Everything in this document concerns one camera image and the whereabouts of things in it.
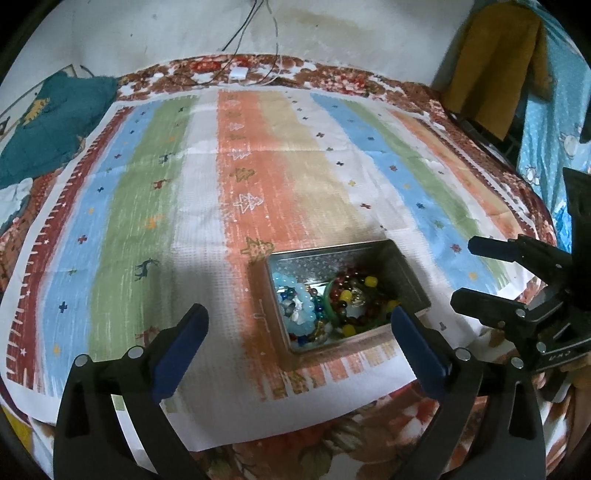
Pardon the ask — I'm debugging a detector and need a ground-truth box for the green jade bangle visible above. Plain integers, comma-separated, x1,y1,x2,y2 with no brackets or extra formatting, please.
324,277,353,326

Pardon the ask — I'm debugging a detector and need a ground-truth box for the blue dotted hanging cloth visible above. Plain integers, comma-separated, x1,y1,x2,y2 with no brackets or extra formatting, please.
517,1,590,252

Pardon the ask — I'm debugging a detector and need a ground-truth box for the white charger adapter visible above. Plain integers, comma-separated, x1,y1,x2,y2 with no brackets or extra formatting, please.
228,67,249,81

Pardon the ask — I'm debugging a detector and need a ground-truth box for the multicolour bead bracelet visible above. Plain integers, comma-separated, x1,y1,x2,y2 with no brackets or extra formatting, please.
276,285,334,349

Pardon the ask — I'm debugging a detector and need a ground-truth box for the mustard yellow hanging garment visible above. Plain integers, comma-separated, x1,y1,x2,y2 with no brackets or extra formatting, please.
441,1,552,140

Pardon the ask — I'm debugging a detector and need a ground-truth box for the striped colourful cloth mat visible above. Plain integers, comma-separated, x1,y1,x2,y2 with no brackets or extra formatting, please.
1,88,542,451

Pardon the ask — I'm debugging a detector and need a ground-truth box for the white cable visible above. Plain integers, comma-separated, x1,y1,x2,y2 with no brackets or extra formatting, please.
257,0,288,86

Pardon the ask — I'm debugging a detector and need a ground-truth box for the teal blanket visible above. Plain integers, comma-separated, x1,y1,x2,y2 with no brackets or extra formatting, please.
1,71,118,188

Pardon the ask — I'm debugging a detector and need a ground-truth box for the white light blue cloth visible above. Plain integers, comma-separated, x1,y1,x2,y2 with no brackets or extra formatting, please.
0,178,33,233

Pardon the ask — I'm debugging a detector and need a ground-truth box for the red yellow agate bracelet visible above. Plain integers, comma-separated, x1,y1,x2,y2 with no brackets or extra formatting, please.
331,271,401,338

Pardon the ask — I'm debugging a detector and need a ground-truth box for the light blue bead bracelet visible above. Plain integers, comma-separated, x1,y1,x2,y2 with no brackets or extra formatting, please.
270,271,320,340

